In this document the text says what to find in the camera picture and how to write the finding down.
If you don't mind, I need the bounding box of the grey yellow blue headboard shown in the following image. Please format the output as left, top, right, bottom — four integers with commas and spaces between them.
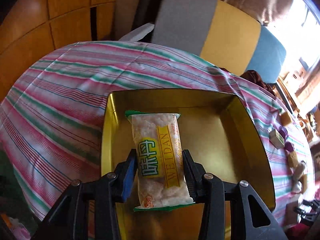
151, 0, 286, 83

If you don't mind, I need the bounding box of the striped pink green bedsheet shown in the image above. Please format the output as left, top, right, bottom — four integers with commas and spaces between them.
0, 41, 313, 228

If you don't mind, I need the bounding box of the wooden wardrobe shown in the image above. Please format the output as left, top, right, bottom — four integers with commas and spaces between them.
1, 0, 116, 99

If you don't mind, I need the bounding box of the Weidan rice cracker packet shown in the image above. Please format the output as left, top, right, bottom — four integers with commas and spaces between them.
125, 110, 194, 211

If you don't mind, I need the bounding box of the gold metal tin box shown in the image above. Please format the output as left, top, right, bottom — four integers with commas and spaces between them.
101, 89, 276, 239

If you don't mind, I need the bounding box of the dark red cloth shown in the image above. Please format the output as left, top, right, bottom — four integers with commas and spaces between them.
240, 70, 275, 95

